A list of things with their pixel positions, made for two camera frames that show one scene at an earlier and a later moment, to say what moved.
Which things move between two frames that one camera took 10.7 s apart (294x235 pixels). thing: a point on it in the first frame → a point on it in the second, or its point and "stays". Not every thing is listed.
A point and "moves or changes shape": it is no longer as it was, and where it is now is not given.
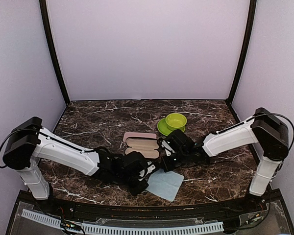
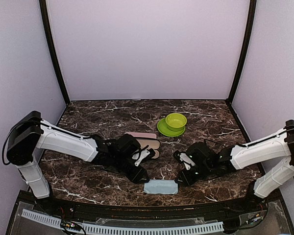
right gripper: [167, 167] → [187, 180]
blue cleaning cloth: [164, 184] moves or changes shape
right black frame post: [247, 46] stays
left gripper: [135, 191] → [140, 173]
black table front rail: [84, 213] stays
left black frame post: [53, 46] stays
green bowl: [176, 121] stays
